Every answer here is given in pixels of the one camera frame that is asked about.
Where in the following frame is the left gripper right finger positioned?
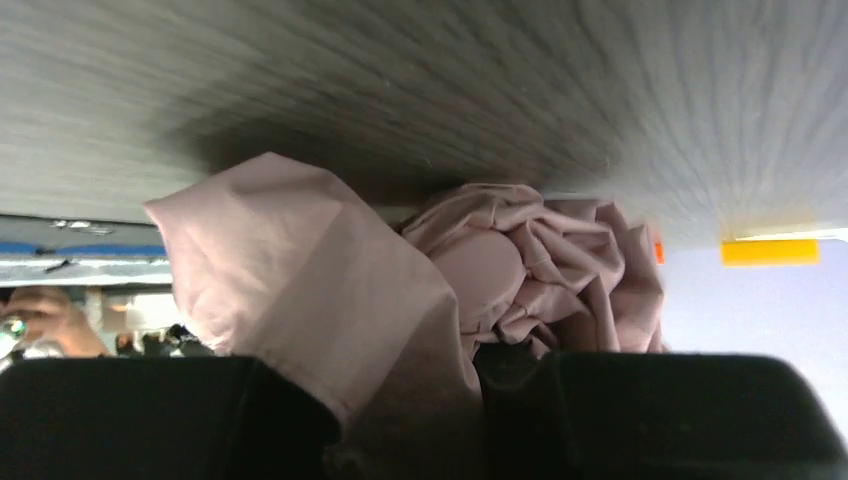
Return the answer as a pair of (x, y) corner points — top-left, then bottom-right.
(476, 345), (847, 479)

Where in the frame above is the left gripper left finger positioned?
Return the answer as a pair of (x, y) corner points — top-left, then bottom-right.
(1, 357), (340, 479)

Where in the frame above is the person hand in background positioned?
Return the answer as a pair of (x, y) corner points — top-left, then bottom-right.
(1, 286), (111, 358)

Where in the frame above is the yellow block on table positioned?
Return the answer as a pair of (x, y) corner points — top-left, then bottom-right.
(719, 239), (820, 267)

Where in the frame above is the orange curved block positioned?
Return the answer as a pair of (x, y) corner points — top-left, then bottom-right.
(653, 241), (665, 265)

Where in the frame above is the pink and black folding umbrella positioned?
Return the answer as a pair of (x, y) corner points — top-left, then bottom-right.
(145, 153), (665, 479)

